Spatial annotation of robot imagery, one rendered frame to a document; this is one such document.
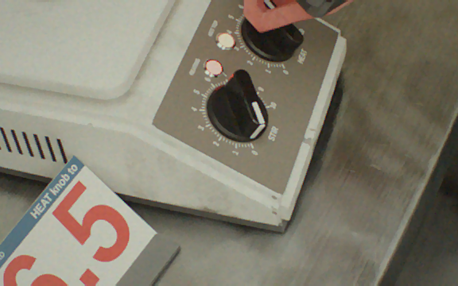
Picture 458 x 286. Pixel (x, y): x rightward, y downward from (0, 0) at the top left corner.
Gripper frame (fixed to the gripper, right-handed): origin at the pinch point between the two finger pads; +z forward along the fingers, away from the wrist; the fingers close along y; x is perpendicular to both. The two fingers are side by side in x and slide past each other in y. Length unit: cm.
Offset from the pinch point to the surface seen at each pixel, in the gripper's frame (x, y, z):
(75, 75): -2.5, 10.9, 1.2
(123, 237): 4.5, 11.5, 6.5
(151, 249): 5.8, 10.6, 6.6
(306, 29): 1.7, -2.5, 1.3
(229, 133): 4.1, 6.4, 0.9
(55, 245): 2.8, 14.9, 6.5
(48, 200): 0.9, 13.9, 6.0
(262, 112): 4.4, 5.1, -0.5
